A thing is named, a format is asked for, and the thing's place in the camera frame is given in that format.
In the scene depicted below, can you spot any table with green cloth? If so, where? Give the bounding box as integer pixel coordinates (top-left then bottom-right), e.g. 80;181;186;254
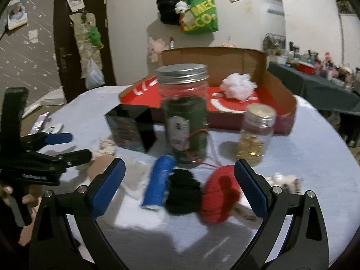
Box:
267;62;360;111

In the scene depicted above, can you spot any row of small table clutter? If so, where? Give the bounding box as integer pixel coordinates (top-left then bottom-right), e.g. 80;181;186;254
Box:
263;33;360;89

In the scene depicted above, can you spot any white paper sheet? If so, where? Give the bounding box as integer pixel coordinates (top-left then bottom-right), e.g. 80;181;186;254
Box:
22;87;66;117

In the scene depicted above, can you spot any silvery foil strip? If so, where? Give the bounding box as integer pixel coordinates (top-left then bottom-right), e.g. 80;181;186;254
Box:
28;112;50;135

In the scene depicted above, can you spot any black bag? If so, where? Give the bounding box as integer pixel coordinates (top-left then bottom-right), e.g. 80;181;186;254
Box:
156;0;183;25

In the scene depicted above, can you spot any pink plush toy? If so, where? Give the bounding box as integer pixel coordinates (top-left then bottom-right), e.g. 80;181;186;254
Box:
148;37;166;62

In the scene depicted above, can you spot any white mesh bath pouf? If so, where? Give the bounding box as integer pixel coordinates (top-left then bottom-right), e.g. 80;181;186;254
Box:
220;73;258;101

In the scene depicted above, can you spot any black pompom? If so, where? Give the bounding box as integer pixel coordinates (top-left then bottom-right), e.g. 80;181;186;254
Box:
164;169;201;216

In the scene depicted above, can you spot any green tote bag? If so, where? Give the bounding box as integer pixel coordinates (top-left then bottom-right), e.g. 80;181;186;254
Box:
180;0;219;35

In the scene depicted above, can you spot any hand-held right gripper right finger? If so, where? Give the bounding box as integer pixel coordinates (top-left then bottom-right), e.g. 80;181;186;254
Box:
234;159;334;270

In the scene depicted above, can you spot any cream fluffy scrunchie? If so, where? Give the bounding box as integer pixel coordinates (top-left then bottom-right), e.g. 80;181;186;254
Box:
97;138;117;157

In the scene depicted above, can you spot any dark brown door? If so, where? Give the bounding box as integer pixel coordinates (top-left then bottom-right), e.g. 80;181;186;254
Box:
53;0;117;102

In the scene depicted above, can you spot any beige paper door hanging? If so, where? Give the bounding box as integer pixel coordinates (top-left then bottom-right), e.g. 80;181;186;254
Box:
69;11;103;79

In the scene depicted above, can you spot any translucent plastic bag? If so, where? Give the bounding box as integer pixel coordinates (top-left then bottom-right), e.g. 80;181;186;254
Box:
85;58;106;90

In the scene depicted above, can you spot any wire rack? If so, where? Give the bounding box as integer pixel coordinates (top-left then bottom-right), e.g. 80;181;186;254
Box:
263;33;287;57

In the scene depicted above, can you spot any person's left hand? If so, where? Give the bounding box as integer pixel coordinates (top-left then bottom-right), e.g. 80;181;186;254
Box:
0;185;43;246

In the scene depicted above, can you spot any metal door handle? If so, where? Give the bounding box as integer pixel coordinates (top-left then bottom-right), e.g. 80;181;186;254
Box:
55;48;69;71

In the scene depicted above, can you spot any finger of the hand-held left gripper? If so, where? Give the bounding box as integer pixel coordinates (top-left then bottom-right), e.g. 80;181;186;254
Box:
20;132;73;150
27;149;93;173

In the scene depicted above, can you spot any small jar with gold contents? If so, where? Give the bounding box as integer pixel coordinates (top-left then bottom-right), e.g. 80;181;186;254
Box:
236;104;277;167

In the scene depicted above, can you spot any white cloth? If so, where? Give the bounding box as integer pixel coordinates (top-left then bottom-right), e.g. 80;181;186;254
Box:
118;159;154;201

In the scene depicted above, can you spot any air conditioner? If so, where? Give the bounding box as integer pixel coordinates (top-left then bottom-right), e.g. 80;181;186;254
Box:
267;4;284;16

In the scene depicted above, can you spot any white fluffy clip checkered bow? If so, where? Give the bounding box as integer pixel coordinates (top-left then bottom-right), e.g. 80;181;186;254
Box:
266;173;304;194

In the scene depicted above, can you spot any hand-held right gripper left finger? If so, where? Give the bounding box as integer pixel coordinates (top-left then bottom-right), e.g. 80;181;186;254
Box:
29;157;130;270

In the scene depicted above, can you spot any photo on door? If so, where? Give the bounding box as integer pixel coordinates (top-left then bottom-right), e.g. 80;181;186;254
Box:
65;0;85;13

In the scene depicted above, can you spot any pink soft pad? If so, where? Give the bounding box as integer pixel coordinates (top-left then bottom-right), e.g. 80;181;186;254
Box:
87;156;113;181

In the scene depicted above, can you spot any green plush toy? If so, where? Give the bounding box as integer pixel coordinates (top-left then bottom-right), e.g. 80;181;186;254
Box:
87;27;103;48

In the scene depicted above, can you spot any picture book on wall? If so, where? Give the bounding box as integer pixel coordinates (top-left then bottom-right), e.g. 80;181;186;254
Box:
7;0;29;31

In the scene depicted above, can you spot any black glossy box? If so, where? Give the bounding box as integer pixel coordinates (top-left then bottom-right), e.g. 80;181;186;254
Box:
105;105;156;153

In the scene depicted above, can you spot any framed wall picture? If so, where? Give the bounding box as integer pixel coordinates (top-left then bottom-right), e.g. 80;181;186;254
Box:
336;0;355;14

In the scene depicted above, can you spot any large jar with green contents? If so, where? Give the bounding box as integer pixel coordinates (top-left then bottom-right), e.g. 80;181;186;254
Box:
155;64;211;169

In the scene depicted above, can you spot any red pompom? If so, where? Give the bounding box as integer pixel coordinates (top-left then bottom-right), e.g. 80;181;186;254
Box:
198;165;242;225

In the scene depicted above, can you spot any red-lined cardboard box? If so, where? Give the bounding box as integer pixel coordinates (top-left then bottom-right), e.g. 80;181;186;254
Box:
119;47;298;135

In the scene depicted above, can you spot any red plastic box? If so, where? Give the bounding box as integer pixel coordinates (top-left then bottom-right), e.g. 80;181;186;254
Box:
298;62;315;75

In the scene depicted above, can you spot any small white plush toy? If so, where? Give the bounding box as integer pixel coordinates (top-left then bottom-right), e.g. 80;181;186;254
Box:
174;0;188;14

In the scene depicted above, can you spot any blue roll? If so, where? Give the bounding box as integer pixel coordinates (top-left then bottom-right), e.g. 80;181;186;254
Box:
141;155;176;211

